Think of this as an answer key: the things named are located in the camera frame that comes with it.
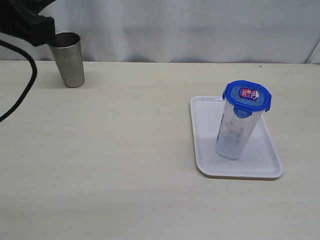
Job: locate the stainless steel cup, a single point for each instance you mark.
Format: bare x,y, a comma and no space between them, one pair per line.
67,54

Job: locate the white plastic tray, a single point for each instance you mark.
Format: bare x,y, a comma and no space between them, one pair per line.
259,160

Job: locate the clear plastic tall container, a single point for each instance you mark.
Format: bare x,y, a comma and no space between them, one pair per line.
234,133

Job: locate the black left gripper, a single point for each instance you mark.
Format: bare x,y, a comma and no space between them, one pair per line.
21,19

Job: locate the blue plastic container lid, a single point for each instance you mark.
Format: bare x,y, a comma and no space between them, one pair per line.
247,98

